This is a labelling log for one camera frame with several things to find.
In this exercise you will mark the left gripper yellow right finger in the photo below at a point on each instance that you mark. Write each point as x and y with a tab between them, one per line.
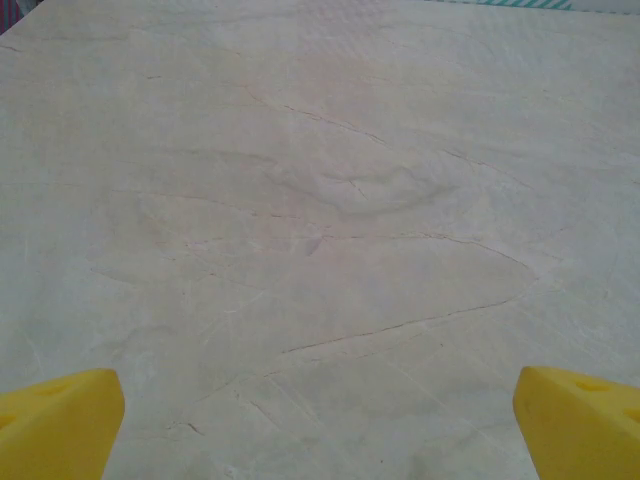
585	435

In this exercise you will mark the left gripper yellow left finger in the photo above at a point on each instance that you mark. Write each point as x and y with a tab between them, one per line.
55	430

